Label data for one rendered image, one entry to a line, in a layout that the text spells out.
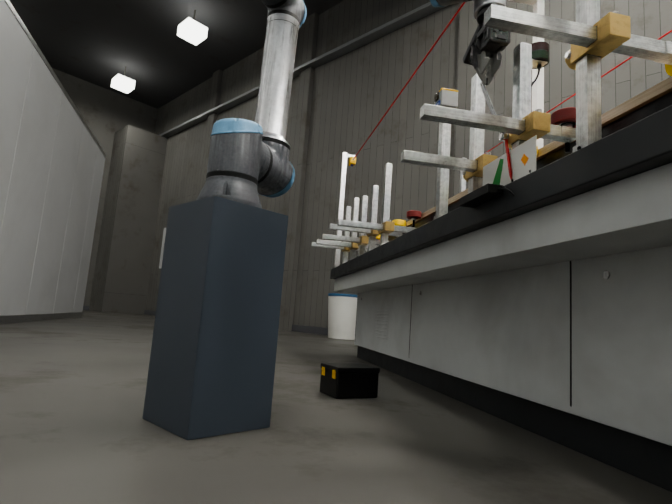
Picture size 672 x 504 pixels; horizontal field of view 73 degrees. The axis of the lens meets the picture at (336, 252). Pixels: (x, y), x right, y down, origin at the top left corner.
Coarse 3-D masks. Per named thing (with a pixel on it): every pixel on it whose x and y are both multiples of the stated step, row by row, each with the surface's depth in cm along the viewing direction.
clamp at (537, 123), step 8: (536, 112) 115; (528, 120) 117; (536, 120) 115; (544, 120) 115; (528, 128) 116; (536, 128) 114; (544, 128) 115; (512, 136) 123; (520, 136) 120; (528, 136) 119
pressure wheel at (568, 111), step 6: (564, 108) 120; (570, 108) 119; (552, 114) 123; (558, 114) 120; (564, 114) 119; (570, 114) 119; (552, 120) 122; (558, 120) 120; (564, 120) 120; (570, 120) 119; (570, 126) 121
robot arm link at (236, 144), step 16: (224, 128) 129; (240, 128) 129; (256, 128) 133; (224, 144) 128; (240, 144) 129; (256, 144) 133; (208, 160) 132; (224, 160) 128; (240, 160) 128; (256, 160) 133; (272, 160) 142; (256, 176) 133
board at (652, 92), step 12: (660, 84) 103; (636, 96) 110; (648, 96) 106; (660, 96) 104; (624, 108) 113; (636, 108) 111; (612, 120) 118; (552, 144) 140; (564, 144) 135; (540, 156) 146
